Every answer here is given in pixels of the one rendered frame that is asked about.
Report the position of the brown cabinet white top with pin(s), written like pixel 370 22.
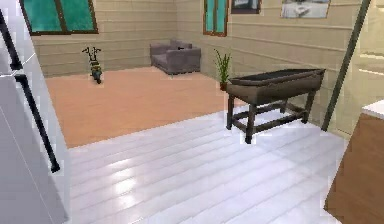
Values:
pixel 361 173

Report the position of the black branch floor plant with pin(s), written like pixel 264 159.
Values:
pixel 95 66

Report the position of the dark framed picture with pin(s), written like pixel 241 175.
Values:
pixel 246 6

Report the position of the pale framed picture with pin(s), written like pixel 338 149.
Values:
pixel 305 8

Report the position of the dark green door frame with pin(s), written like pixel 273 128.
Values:
pixel 346 63

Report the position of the wide teal window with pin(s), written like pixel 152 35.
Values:
pixel 60 16

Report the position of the grey fridge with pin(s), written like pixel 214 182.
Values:
pixel 23 143

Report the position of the narrow teal window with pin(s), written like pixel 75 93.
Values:
pixel 216 16

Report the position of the green potted house plant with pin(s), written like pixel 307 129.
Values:
pixel 223 69

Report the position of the dark brown side table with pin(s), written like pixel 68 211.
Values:
pixel 273 87

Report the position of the grey armchair sofa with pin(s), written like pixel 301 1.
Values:
pixel 175 57

